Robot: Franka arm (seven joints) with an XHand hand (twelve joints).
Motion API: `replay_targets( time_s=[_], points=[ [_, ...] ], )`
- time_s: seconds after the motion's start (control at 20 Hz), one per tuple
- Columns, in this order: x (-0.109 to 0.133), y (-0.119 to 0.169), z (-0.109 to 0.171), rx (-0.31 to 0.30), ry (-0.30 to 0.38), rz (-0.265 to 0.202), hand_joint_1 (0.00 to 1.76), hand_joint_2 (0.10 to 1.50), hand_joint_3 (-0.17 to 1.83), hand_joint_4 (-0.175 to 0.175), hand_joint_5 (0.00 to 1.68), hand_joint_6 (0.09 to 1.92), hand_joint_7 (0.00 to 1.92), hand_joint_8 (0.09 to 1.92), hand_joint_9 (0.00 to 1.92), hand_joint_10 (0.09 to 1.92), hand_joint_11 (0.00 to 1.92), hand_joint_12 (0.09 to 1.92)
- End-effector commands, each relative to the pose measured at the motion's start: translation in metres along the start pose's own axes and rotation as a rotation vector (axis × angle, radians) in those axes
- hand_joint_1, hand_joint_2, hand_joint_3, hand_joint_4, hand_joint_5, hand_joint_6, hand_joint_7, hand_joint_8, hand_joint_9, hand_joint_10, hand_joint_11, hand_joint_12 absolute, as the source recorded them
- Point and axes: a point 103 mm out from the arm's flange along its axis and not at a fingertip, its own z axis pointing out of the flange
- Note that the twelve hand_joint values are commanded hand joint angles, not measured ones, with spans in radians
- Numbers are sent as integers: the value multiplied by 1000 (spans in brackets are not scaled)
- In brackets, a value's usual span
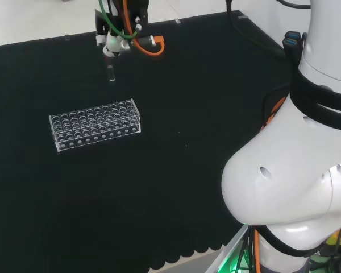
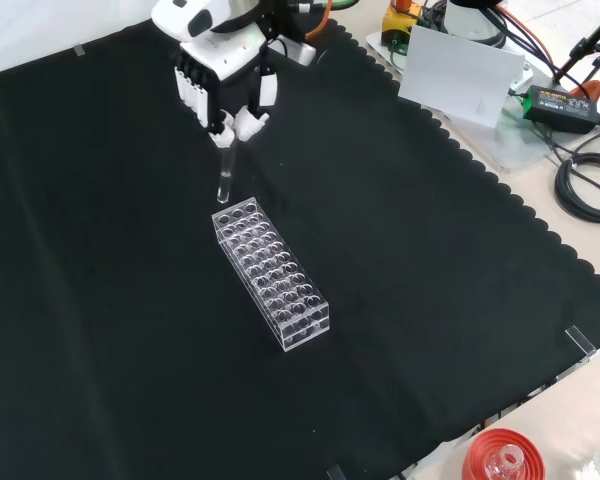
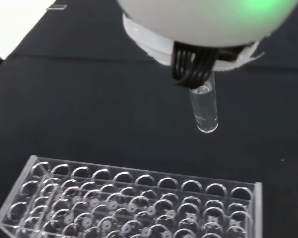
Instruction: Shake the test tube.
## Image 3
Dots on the clear acrylic test tube rack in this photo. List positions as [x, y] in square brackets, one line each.
[139, 203]

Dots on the black bench cloth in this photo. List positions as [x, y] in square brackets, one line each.
[89, 99]

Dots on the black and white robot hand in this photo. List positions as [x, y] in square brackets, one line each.
[201, 19]

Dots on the clear acrylic cloth clip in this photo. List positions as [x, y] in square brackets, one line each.
[55, 7]

